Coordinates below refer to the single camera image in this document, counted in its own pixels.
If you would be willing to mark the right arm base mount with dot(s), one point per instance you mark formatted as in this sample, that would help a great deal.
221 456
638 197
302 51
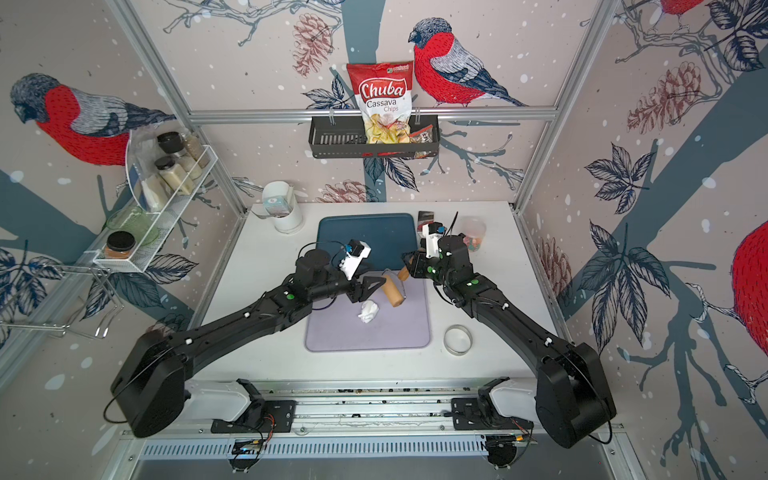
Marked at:
505 410

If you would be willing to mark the black lid spice jar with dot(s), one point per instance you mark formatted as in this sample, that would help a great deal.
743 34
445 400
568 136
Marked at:
174 175
172 144

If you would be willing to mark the lilac silicone mat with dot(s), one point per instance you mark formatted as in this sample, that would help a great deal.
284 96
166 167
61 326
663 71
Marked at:
337 326

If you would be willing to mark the short brown powder jar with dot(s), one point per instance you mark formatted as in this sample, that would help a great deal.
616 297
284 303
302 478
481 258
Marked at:
119 245

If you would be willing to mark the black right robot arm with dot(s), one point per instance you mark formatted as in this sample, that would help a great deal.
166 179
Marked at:
572 397

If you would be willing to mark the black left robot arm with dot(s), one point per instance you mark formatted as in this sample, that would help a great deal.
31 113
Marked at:
149 388

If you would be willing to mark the teal plastic tray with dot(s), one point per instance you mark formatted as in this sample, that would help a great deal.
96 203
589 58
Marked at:
389 235

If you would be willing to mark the green glass bowl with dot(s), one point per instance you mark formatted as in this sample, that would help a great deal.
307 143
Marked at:
134 220

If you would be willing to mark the red Chuba chips bag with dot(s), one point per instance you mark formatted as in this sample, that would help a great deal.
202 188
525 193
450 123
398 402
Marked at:
383 95

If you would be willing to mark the wooden rolling pin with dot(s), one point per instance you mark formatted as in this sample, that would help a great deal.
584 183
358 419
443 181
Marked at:
394 287

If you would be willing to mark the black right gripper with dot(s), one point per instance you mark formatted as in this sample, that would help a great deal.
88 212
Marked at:
418 259

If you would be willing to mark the teal paper carton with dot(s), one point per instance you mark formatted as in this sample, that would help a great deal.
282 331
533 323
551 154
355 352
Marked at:
278 205

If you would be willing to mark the white utensil holder cup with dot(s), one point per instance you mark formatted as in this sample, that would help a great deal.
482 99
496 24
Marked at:
285 225

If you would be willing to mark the black wire wall basket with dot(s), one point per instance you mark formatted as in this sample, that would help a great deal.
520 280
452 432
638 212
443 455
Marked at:
347 137

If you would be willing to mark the clear acrylic wall shelf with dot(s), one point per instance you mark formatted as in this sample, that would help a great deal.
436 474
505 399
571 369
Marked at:
149 191

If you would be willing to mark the clear cup with candies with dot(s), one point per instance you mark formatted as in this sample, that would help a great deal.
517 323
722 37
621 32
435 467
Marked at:
474 229

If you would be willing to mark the wire wall rack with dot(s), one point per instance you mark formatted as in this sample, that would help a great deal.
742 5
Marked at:
84 304

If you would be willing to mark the metal ring cutter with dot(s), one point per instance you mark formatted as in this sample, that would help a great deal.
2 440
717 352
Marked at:
457 340

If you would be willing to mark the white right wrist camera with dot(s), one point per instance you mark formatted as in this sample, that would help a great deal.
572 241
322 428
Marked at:
432 232

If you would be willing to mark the small dark snack packet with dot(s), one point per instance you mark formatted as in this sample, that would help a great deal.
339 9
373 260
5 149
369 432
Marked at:
423 136

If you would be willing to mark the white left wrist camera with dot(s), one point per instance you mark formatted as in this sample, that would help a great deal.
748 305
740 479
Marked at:
355 253

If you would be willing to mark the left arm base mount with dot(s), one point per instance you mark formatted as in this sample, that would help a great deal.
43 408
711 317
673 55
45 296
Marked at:
234 408

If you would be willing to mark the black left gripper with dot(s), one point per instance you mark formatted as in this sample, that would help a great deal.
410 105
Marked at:
362 292

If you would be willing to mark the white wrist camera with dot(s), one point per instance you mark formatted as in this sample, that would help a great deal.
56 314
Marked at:
355 253
432 232

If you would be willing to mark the white dough lump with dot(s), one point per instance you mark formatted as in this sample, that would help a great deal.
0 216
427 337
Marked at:
369 311

